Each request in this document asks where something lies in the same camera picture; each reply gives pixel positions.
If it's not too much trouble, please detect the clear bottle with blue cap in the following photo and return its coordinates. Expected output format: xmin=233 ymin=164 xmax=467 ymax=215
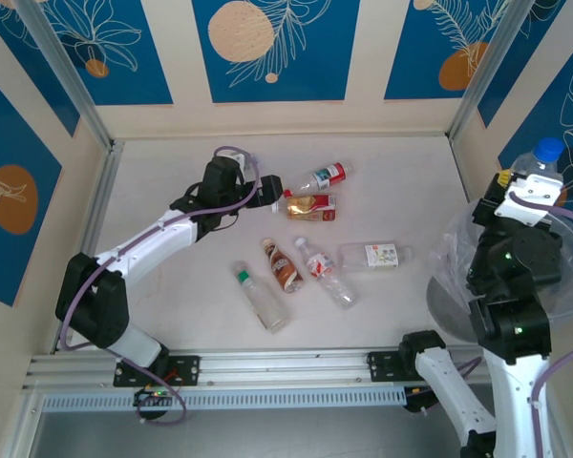
xmin=509 ymin=136 xmax=567 ymax=192

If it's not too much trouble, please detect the brown drink bottle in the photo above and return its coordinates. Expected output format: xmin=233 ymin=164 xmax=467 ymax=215
xmin=260 ymin=238 xmax=303 ymax=295

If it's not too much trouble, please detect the clear bottle with green cap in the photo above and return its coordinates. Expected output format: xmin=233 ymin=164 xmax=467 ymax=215
xmin=233 ymin=269 xmax=290 ymax=334

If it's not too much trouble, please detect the clear square bottle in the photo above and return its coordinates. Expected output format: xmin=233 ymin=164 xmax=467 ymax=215
xmin=337 ymin=241 xmax=414 ymax=273

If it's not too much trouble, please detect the clear plastic bin liner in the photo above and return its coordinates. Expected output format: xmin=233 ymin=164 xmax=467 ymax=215
xmin=429 ymin=199 xmax=573 ymax=321

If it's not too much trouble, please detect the grey round waste bin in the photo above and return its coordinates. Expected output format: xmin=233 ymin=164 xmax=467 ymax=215
xmin=424 ymin=198 xmax=573 ymax=344

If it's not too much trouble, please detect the small circuit board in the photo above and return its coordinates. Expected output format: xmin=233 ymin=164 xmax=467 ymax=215
xmin=132 ymin=386 xmax=182 ymax=407
xmin=403 ymin=385 xmax=435 ymax=415

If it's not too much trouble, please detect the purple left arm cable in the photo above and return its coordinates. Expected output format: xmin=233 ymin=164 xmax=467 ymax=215
xmin=59 ymin=145 xmax=264 ymax=426

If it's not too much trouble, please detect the aluminium side rail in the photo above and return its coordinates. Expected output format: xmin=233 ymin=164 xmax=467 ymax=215
xmin=51 ymin=138 xmax=125 ymax=355
xmin=447 ymin=135 xmax=477 ymax=206

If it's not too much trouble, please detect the aluminium frame post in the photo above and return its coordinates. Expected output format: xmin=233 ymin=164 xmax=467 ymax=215
xmin=13 ymin=0 xmax=115 ymax=150
xmin=447 ymin=0 xmax=539 ymax=142
xmin=0 ymin=388 xmax=47 ymax=458

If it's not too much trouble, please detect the grey slotted cable duct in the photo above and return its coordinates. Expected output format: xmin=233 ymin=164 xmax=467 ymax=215
xmin=41 ymin=385 xmax=408 ymax=412

